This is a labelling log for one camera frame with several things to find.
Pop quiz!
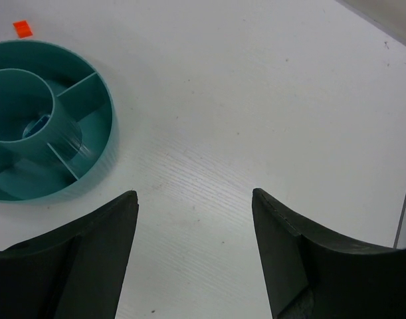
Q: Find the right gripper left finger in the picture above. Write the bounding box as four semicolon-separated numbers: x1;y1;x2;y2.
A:
0;191;139;318

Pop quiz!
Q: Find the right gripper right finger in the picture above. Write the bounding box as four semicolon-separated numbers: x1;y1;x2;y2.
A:
252;188;406;318

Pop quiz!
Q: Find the teal round divided container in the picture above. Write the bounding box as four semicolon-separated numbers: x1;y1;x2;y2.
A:
0;40;118;203

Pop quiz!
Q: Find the tiny orange lego top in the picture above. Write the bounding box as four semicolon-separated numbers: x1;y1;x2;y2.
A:
13;20;33;39

